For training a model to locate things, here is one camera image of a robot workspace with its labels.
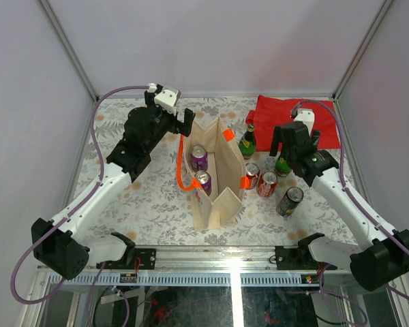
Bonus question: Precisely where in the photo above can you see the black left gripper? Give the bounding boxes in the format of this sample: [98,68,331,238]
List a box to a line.
[145,91,194,153]

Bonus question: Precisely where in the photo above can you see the green glass bottle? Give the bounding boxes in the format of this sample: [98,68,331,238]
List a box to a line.
[274,156,292,177]
[239,124,256,159]

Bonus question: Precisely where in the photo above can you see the red cola can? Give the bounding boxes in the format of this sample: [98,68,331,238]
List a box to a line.
[245,162,260,189]
[257,170,278,198]

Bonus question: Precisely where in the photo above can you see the purple soda can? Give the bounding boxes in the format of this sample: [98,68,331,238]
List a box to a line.
[194,170,212,196]
[190,145,209,172]

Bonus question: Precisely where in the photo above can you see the beige canvas bag orange handles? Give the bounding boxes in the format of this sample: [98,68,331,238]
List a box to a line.
[177,117,249,231]

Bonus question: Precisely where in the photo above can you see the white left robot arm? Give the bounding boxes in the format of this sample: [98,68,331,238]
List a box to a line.
[31,83,195,280]

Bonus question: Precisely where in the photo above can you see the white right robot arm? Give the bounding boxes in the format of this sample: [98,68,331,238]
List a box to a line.
[270,121,409,291]

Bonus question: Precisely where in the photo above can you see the black energy drink can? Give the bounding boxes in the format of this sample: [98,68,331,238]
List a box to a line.
[277,187,304,217]

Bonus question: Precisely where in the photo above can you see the red cloth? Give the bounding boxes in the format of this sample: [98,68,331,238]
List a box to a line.
[245,95,340,152]

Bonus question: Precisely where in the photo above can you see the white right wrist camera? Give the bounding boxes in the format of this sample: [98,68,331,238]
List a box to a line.
[292,108,315,134]

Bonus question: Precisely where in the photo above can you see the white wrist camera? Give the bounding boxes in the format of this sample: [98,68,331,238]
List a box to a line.
[145,83,181,115]
[292,108,315,134]

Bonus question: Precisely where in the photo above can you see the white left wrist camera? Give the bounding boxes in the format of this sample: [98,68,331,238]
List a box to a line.
[145,83,181,115]

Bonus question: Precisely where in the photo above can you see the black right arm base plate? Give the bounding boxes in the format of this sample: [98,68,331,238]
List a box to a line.
[275,246,325,270]

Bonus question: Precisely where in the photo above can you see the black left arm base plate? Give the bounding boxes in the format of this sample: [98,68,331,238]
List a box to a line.
[104,248,157,270]

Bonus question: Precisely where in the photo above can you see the aluminium front rail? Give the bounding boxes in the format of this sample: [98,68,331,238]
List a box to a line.
[37,244,405,273]

